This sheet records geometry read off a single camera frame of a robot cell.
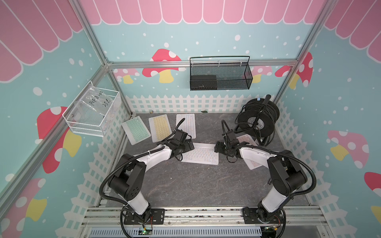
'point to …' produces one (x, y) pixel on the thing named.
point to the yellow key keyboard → (160, 128)
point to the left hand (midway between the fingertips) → (187, 149)
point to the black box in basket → (202, 82)
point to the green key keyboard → (135, 130)
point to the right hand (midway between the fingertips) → (218, 148)
